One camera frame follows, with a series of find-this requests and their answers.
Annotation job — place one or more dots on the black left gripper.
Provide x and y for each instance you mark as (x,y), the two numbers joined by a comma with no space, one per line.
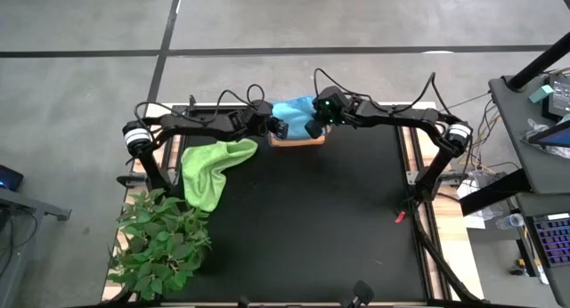
(258,116)

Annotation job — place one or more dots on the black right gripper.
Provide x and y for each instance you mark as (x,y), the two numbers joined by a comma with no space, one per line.
(329,105)

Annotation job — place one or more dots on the light blue microfiber towel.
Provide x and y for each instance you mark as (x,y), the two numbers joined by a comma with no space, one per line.
(294,114)

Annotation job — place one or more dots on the orange microfiber towel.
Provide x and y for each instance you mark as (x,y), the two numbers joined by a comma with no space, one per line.
(296,142)

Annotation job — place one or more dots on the green microfiber towel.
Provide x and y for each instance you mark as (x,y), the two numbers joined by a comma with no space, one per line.
(209,174)

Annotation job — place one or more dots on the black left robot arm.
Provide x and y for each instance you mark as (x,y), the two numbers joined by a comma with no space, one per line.
(191,123)

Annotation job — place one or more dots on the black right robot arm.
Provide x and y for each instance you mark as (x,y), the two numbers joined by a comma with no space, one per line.
(401,116)

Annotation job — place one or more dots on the clear plastic bin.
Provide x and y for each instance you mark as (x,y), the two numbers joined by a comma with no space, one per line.
(327,134)

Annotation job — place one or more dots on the small red tag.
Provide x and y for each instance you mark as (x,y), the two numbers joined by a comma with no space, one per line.
(400,216)

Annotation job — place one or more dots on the green leafy plant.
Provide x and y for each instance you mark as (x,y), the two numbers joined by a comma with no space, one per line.
(156,250)

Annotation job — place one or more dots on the dark grey workstation desk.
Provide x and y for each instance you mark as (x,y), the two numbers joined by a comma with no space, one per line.
(507,116)

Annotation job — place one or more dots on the white paper sheet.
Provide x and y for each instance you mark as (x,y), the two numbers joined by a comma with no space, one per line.
(474,221)

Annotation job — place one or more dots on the small teal box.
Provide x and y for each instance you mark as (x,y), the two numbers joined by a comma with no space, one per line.
(541,94)

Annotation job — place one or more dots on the black stand pole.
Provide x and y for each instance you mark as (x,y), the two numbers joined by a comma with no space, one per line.
(539,63)

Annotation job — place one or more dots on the clear plastic bottle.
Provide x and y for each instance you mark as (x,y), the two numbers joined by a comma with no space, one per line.
(512,221)

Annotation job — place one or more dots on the tablet with blue screen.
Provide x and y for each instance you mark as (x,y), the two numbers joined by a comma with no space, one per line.
(556,136)

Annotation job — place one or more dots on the black electronic device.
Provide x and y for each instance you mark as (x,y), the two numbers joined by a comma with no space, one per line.
(559,99)

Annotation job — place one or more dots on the grey metal desk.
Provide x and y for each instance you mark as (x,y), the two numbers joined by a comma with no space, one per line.
(35,205)

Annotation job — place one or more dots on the small black yellow tool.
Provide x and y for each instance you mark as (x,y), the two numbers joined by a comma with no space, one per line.
(518,268)

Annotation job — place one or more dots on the dark blue device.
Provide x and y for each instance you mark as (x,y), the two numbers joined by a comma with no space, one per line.
(9,179)

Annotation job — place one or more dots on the backlit keyboard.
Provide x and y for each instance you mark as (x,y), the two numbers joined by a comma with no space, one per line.
(554,241)

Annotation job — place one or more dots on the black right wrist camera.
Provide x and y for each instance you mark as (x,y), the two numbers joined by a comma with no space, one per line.
(314,129)

